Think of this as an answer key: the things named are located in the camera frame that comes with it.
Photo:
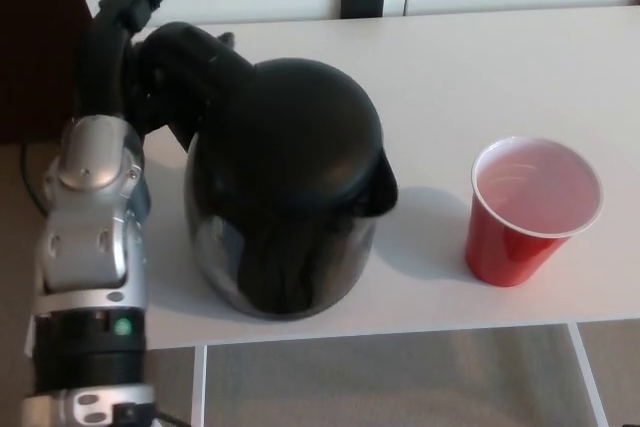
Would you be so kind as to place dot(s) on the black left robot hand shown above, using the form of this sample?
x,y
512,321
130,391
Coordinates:
x,y
102,72

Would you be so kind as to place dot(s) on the black electric kettle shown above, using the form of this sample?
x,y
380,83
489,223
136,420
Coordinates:
x,y
300,147

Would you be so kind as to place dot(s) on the red plastic cup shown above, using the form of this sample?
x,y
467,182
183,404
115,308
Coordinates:
x,y
505,252

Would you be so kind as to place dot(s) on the dark brown door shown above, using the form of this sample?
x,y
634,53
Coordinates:
x,y
30,47

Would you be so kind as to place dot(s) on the white table with metal frame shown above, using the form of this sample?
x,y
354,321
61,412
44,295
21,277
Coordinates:
x,y
500,72

